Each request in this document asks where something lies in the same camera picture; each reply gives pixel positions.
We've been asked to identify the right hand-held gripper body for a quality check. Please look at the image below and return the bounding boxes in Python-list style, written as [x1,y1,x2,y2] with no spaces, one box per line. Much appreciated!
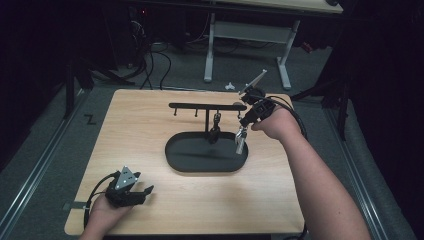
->
[238,68,278,125]

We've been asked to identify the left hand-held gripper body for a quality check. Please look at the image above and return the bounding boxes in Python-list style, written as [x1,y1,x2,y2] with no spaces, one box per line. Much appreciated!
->
[105,165,142,209]

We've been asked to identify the silver car key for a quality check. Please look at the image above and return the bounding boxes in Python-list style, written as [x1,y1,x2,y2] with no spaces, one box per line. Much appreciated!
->
[234,125,250,156]

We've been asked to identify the black car key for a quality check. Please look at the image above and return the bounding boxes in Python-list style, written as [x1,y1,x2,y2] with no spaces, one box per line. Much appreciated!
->
[208,111,223,145]

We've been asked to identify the black key rack with tray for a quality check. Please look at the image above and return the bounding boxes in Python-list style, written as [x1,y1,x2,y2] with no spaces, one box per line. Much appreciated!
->
[164,101,250,174]

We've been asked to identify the person's right hand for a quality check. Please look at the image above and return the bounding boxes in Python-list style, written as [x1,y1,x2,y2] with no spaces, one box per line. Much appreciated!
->
[250,105,302,143]

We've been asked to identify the person's left hand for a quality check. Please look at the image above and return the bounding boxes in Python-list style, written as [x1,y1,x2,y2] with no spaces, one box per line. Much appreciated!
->
[87,193,133,236]

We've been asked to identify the grey tape strip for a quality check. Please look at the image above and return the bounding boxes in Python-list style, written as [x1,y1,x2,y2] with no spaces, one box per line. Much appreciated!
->
[63,201,88,212]

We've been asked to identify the white-legged desk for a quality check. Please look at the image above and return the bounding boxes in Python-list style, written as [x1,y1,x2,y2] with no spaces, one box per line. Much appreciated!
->
[203,0,344,91]

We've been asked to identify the black metal stand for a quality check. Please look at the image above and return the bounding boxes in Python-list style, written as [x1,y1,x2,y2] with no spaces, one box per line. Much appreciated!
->
[62,58,96,120]
[290,78,351,142]

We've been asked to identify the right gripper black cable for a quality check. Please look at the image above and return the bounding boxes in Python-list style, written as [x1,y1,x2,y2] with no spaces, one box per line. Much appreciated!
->
[253,94,309,141]

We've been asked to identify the metal floor rail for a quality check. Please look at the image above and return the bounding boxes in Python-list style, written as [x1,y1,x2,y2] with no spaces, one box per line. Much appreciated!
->
[0,89,91,236]
[324,106,391,240]

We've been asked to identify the black floor cables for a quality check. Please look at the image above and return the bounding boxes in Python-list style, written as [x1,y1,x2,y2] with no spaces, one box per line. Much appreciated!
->
[128,9,173,91]

